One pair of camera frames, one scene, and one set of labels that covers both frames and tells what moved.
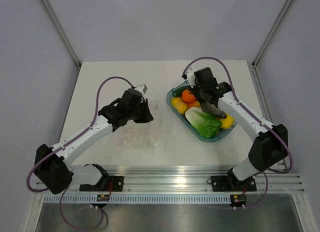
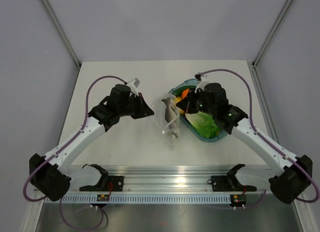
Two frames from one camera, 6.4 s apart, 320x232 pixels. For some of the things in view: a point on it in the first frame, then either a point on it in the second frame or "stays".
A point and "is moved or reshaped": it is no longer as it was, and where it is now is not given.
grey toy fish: x=213 y=109 is moved or reshaped
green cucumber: x=178 y=92 stays
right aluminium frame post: x=283 y=10 stays
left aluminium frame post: x=52 y=17 stays
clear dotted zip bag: x=150 y=135 → x=166 y=110
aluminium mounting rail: x=197 y=179 stays
